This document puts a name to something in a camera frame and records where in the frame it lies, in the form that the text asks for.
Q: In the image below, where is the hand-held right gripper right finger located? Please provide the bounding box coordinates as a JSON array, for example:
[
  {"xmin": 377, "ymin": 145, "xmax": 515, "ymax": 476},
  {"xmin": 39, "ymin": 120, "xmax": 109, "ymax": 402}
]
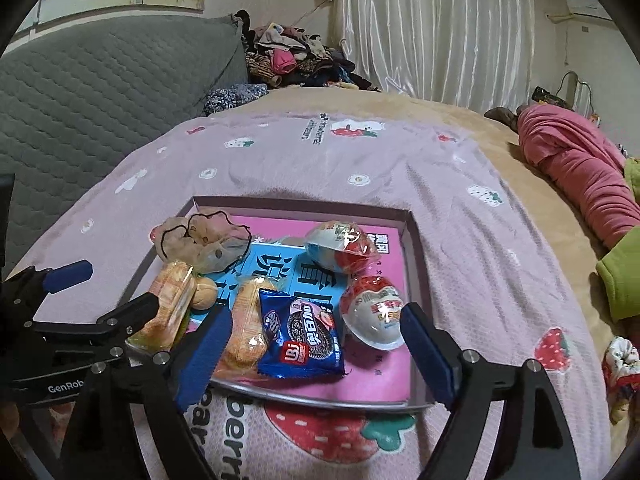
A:
[{"xmin": 399, "ymin": 302, "xmax": 581, "ymax": 480}]

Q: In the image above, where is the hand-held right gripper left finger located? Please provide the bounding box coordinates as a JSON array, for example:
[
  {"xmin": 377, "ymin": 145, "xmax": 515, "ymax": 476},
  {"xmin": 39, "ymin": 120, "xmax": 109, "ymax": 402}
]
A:
[{"xmin": 60, "ymin": 302, "xmax": 233, "ymax": 480}]

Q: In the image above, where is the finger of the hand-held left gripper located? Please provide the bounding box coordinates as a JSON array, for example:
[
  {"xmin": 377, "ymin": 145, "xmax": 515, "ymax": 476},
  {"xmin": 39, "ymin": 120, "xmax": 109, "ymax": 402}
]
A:
[
  {"xmin": 0, "ymin": 259, "xmax": 94, "ymax": 331},
  {"xmin": 22, "ymin": 292, "xmax": 162, "ymax": 356}
]

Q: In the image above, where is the small clear biscuit packet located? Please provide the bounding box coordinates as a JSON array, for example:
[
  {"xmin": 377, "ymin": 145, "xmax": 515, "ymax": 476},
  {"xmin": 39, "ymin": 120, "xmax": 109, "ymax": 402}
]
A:
[{"xmin": 127, "ymin": 260, "xmax": 198, "ymax": 351}]

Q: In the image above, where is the large clear biscuit packet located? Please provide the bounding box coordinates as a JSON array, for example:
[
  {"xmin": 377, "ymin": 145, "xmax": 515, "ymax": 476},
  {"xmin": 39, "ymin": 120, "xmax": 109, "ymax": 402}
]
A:
[{"xmin": 212, "ymin": 277, "xmax": 293, "ymax": 381}]

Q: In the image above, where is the walnut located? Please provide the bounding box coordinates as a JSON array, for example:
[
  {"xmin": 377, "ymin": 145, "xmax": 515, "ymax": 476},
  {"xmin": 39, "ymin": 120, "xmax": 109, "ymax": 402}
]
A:
[{"xmin": 192, "ymin": 280, "xmax": 218, "ymax": 311}]

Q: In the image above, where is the red white toy egg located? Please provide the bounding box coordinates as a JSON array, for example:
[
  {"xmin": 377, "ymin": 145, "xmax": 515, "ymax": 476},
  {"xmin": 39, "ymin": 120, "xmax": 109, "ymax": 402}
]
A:
[
  {"xmin": 340, "ymin": 275, "xmax": 407, "ymax": 351},
  {"xmin": 304, "ymin": 220, "xmax": 375, "ymax": 276}
]

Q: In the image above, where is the dark shallow cardboard box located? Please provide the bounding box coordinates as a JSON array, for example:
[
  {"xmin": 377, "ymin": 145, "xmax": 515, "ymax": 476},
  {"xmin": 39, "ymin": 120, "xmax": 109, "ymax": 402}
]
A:
[{"xmin": 122, "ymin": 195, "xmax": 438, "ymax": 411}]

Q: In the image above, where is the blue cookie packet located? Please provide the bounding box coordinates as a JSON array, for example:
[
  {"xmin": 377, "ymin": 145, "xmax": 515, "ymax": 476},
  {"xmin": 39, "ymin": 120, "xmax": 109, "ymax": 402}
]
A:
[{"xmin": 257, "ymin": 287, "xmax": 348, "ymax": 378}]

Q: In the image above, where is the beige sheer scrunchie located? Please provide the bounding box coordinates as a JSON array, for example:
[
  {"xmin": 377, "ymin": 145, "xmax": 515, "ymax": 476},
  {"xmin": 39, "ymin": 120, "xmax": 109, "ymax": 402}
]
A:
[{"xmin": 151, "ymin": 210, "xmax": 253, "ymax": 273}]

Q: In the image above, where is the person's left hand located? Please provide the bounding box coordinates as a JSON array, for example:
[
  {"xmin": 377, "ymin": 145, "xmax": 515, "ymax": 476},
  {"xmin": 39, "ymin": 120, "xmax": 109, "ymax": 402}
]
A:
[{"xmin": 0, "ymin": 402, "xmax": 21, "ymax": 435}]

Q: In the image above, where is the pink book with blue label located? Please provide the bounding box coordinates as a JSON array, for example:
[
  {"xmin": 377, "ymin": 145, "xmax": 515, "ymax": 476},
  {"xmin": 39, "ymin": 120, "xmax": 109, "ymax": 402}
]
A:
[{"xmin": 190, "ymin": 215, "xmax": 416, "ymax": 406}]

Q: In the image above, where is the grey quilted headboard cover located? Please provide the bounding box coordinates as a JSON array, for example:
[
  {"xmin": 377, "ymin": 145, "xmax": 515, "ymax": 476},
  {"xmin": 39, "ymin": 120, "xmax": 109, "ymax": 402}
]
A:
[{"xmin": 0, "ymin": 16, "xmax": 249, "ymax": 281}]

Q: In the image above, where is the purple strawberry print blanket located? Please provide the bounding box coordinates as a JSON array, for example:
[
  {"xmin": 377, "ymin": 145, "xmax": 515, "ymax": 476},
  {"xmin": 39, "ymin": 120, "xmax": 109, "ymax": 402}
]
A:
[{"xmin": 10, "ymin": 110, "xmax": 613, "ymax": 480}]

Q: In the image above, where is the small cloth doll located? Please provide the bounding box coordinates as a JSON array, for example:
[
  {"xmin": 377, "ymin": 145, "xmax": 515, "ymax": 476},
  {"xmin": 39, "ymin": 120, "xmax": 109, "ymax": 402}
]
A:
[{"xmin": 602, "ymin": 336, "xmax": 640, "ymax": 426}]

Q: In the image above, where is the green fleece blanket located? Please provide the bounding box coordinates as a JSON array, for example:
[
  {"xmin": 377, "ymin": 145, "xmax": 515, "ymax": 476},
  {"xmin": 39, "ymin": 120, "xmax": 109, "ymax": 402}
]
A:
[{"xmin": 596, "ymin": 157, "xmax": 640, "ymax": 323}]

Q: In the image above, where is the blue patterned cloth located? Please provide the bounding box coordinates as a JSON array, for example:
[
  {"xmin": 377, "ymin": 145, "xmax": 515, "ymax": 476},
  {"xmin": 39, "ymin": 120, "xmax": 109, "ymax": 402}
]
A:
[{"xmin": 202, "ymin": 83, "xmax": 269, "ymax": 116}]

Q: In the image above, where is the tan bed sheet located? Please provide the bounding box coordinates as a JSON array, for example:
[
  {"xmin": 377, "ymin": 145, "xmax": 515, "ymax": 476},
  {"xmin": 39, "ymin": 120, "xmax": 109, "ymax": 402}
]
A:
[{"xmin": 240, "ymin": 87, "xmax": 640, "ymax": 480}]

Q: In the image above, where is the pink quilt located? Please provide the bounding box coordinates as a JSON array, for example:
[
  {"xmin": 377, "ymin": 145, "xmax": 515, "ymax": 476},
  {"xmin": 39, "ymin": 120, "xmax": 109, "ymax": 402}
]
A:
[{"xmin": 516, "ymin": 104, "xmax": 640, "ymax": 251}]

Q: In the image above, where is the brown cloth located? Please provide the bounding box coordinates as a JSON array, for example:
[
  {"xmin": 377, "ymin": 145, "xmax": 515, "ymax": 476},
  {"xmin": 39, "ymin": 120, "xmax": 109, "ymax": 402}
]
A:
[{"xmin": 484, "ymin": 106, "xmax": 521, "ymax": 131}]

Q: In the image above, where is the dark bag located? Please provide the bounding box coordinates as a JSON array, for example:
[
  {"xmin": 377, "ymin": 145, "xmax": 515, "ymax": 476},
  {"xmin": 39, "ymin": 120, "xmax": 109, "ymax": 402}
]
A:
[{"xmin": 531, "ymin": 86, "xmax": 571, "ymax": 107}]

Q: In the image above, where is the pile of clothes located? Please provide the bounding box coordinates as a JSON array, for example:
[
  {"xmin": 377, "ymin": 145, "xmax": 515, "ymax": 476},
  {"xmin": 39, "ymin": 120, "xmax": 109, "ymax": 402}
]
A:
[{"xmin": 235, "ymin": 9, "xmax": 383, "ymax": 92}]

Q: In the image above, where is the white shiny curtain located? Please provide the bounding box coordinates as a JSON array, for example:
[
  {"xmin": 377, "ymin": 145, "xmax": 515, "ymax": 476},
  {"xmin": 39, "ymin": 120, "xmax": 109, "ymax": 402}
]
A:
[{"xmin": 330, "ymin": 0, "xmax": 536, "ymax": 108}]

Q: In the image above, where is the white air conditioner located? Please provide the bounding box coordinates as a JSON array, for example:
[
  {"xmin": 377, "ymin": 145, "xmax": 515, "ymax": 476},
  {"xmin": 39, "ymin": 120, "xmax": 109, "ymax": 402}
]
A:
[{"xmin": 565, "ymin": 0, "xmax": 613, "ymax": 21}]

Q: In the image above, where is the white arched frame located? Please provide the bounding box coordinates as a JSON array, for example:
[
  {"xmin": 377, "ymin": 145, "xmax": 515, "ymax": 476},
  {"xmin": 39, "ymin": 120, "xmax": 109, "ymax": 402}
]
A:
[{"xmin": 557, "ymin": 71, "xmax": 596, "ymax": 116}]

